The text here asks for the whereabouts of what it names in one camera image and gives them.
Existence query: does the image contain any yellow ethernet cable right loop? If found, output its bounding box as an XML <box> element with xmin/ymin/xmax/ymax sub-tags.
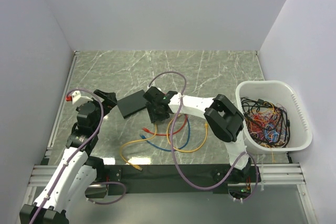
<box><xmin>166</xmin><ymin>115</ymin><xmax>209</xmax><ymax>153</ymax></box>

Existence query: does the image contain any blue ethernet patch cable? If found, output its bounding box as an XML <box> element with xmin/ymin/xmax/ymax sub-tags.
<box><xmin>139</xmin><ymin>115</ymin><xmax>191</xmax><ymax>153</ymax></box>

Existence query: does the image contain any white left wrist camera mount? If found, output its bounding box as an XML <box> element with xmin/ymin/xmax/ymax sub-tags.
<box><xmin>65</xmin><ymin>91</ymin><xmax>92</xmax><ymax>106</ymax></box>

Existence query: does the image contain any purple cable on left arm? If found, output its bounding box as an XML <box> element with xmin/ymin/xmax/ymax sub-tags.
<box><xmin>27</xmin><ymin>88</ymin><xmax>127</xmax><ymax>224</ymax></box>

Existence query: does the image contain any tangled cable bundle in basket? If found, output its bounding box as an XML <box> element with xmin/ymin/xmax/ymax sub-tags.
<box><xmin>240</xmin><ymin>96</ymin><xmax>291</xmax><ymax>148</ymax></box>

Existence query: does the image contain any aluminium front frame rail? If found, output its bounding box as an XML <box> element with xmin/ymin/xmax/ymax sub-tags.
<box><xmin>28</xmin><ymin>164</ymin><xmax>306</xmax><ymax>187</ymax></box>

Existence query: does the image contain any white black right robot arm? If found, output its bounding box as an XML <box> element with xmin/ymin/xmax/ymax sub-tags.
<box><xmin>143</xmin><ymin>87</ymin><xmax>250</xmax><ymax>182</ymax></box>

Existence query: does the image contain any white plastic basket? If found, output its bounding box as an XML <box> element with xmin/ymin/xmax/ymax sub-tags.
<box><xmin>235</xmin><ymin>80</ymin><xmax>312</xmax><ymax>154</ymax></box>

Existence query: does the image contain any black network switch box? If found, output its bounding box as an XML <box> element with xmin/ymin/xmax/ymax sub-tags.
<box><xmin>117</xmin><ymin>90</ymin><xmax>146</xmax><ymax>119</ymax></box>

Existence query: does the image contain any red ethernet patch cable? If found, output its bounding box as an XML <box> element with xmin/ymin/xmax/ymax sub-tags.
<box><xmin>142</xmin><ymin>113</ymin><xmax>189</xmax><ymax>137</ymax></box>

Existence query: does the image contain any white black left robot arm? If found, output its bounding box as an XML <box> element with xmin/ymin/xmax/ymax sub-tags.
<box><xmin>19</xmin><ymin>89</ymin><xmax>117</xmax><ymax>223</ymax></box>

